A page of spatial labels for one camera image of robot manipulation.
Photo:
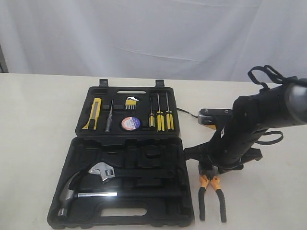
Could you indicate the yellow utility knife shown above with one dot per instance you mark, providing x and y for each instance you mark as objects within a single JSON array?
[{"x": 94, "y": 114}]

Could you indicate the black plastic tool case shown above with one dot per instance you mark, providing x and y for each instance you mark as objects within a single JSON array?
[{"x": 144, "y": 148}]

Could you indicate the right yellow black screwdriver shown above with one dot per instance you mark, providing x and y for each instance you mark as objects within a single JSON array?
[{"x": 169, "y": 116}]

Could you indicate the white backdrop cloth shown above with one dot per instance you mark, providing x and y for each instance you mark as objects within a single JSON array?
[{"x": 171, "y": 39}]

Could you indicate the small yellow black screwdriver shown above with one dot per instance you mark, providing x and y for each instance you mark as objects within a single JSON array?
[{"x": 151, "y": 115}]

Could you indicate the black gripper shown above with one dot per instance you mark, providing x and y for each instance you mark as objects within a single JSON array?
[{"x": 229, "y": 148}]

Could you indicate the adjustable wrench black handle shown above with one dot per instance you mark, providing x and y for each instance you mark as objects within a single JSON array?
[{"x": 107, "y": 172}]

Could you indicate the middle yellow black screwdriver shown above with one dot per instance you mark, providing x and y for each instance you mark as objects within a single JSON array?
[{"x": 160, "y": 117}]

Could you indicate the clear tester screwdriver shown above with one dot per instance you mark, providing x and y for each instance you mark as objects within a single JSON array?
[{"x": 109, "y": 119}]

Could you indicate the steel claw hammer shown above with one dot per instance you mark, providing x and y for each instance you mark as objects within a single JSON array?
[{"x": 67, "y": 195}]

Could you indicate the yellow tape measure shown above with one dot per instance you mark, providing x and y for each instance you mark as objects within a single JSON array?
[{"x": 189, "y": 113}]

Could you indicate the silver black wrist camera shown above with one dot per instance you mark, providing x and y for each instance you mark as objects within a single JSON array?
[{"x": 216, "y": 117}]

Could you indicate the yellow hex key set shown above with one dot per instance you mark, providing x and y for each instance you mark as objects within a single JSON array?
[{"x": 130, "y": 103}]

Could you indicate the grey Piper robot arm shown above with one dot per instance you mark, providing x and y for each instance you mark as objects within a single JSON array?
[{"x": 281, "y": 106}]

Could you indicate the black electrical tape roll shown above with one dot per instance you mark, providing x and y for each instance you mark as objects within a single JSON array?
[{"x": 130, "y": 123}]

